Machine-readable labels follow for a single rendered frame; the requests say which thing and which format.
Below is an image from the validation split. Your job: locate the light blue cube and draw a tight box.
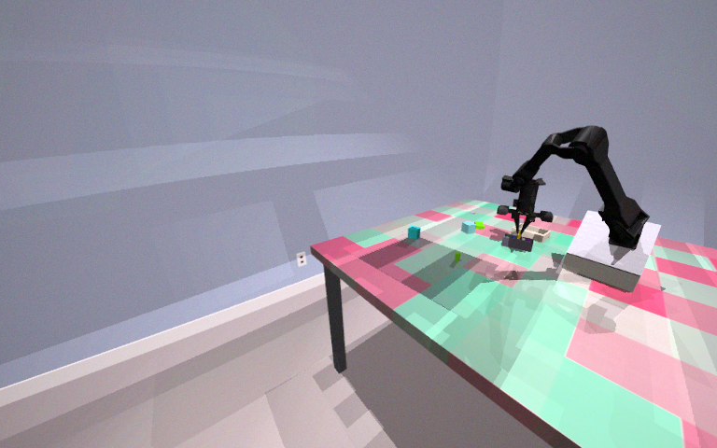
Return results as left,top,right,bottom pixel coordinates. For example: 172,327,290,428
461,221,476,234

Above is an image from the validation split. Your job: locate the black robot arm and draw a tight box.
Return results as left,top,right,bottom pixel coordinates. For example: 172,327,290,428
500,125,649,249

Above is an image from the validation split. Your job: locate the small cyan cube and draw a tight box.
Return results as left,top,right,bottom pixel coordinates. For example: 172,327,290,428
408,226,420,240

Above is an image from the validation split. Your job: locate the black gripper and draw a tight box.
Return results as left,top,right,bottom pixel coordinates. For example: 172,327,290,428
497,195,553,234

